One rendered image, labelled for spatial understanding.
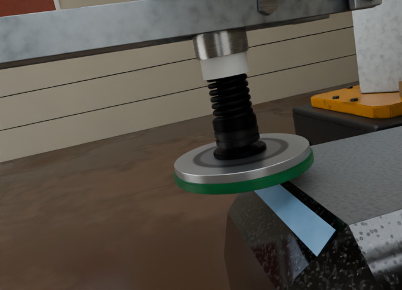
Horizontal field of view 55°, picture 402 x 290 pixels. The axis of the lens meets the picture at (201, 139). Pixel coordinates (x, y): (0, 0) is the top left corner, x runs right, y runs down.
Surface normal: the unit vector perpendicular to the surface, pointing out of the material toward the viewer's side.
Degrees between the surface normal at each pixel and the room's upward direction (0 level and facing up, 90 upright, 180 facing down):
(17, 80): 90
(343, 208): 0
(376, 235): 45
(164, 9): 90
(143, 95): 90
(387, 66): 90
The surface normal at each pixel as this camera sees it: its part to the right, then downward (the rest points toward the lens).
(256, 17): 0.32, 0.14
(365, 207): -0.19, -0.96
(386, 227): 0.02, -0.56
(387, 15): -0.74, 0.28
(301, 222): -0.81, -0.53
